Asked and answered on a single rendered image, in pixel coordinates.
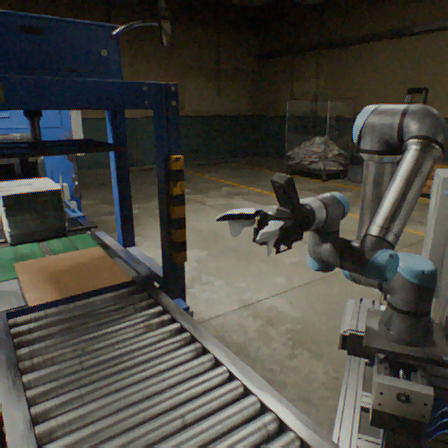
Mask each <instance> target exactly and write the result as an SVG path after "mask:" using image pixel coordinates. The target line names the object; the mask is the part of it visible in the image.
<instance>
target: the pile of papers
mask: <svg viewBox="0 0 448 448"><path fill-rule="evenodd" d="M61 189H62V188H61V187H60V186H58V185H57V184H55V183H54V182H53V181H51V180H50V179H48V178H38V179H29V180H18V181H7V182H0V209H1V214H2V220H3V229H4V231H5V234H6V237H7V239H8V242H9V244H14V243H19V242H25V241H31V240H37V239H42V238H47V237H53V236H59V235H64V234H68V230H67V229H68V228H67V225H66V224H67V223H66V222H67V217H66V210H65V209H64V206H63V205H64V203H63V202H64V201H63V198H62V193H63V192H62V190H61Z"/></svg>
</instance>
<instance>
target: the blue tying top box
mask: <svg viewBox="0 0 448 448"><path fill-rule="evenodd" d="M118 29H120V26H118V25H110V24H103V23H95V22H88V21H80V20H72V19H66V18H58V17H50V16H43V15H35V14H27V13H21V12H13V11H5V10H0V75H8V76H29V77H50V78H71V79H92V80H113V81H123V77H122V64H121V52H120V40H119V36H120V34H119V35H118V36H116V37H115V38H114V39H113V40H111V38H110V35H111V34H112V33H114V32H116V31H117V30H118Z"/></svg>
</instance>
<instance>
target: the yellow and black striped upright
mask: <svg viewBox="0 0 448 448"><path fill-rule="evenodd" d="M183 168H184V165H183V156H181V155H167V175H168V195H169V216H170V235H171V256H172V261H173V262H174V263H176V264H179V263H183V262H187V241H186V215H185V187H184V169H183Z"/></svg>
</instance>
